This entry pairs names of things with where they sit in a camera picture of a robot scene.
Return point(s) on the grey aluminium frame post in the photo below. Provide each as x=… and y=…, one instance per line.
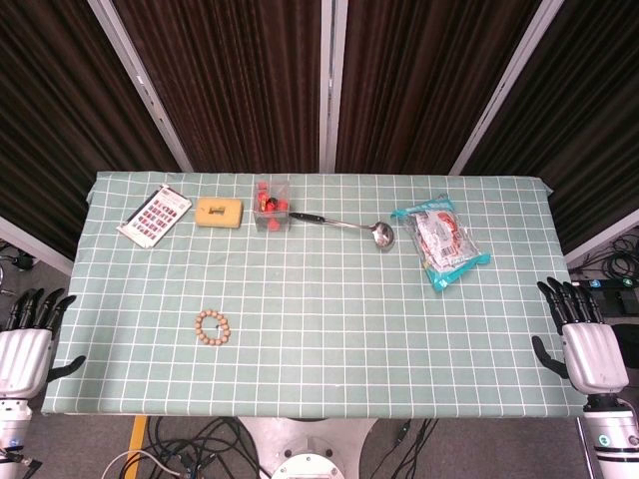
x=504, y=95
x=145, y=95
x=332, y=85

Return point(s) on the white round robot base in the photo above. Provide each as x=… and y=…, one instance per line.
x=307, y=449

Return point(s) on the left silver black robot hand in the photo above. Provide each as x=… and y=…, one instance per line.
x=22, y=359

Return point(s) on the teal clear snack bag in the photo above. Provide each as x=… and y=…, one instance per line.
x=442, y=239

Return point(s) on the metal table leg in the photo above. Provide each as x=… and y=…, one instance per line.
x=585, y=449

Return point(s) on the clear box with red pieces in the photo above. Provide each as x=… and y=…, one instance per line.
x=272, y=212

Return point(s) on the green checked tablecloth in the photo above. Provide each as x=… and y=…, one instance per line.
x=319, y=324

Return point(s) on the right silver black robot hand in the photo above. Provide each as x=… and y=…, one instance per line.
x=594, y=356

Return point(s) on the dark brown partition panel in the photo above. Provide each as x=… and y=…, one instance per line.
x=55, y=125
x=584, y=125
x=229, y=85
x=424, y=85

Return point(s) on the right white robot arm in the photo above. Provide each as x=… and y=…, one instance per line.
x=611, y=439

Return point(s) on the black power strip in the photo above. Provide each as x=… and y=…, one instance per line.
x=621, y=294

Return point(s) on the white card with red stamps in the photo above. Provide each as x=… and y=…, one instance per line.
x=155, y=215

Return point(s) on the yellow floor tape strip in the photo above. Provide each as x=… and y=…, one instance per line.
x=138, y=436

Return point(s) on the yellow sponge block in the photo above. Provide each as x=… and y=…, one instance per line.
x=227, y=214

